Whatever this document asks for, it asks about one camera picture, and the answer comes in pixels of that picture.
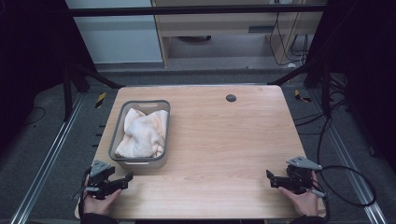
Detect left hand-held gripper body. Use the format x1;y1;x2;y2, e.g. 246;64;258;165
83;160;116;201

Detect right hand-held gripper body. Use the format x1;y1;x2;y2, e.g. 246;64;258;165
285;156;329;200

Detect grey plastic basket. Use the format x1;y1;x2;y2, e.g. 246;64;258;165
107;99;172;171

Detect white towel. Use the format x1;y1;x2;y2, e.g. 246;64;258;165
114;107;169;159

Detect person's left hand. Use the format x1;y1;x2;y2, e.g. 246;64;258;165
82;177;123;217

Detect person's right hand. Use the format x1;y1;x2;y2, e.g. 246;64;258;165
277;173;321;217

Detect black and yellow tape strip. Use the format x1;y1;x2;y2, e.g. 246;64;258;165
94;91;107;109
293;89;312;104

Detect black metal stand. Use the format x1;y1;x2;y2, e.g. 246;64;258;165
62;61;125;123
267;55;349;119

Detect black curtain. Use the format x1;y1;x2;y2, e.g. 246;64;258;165
307;0;396;172
0;0;97;157

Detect white cabinet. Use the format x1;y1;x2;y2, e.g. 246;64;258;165
64;0;164;65

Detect light wooden desk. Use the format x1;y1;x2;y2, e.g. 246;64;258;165
150;0;327;67

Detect black horizontal bar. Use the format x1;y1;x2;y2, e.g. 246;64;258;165
68;4;327;18

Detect aluminium floor rail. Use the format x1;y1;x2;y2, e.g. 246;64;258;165
309;90;387;224
9;92;86;224

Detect black floor cables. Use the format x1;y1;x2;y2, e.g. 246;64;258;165
293;77;353;162

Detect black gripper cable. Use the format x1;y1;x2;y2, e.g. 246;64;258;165
312;164;377;224

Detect black hanging cables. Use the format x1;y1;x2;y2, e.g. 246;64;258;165
268;12;311;67

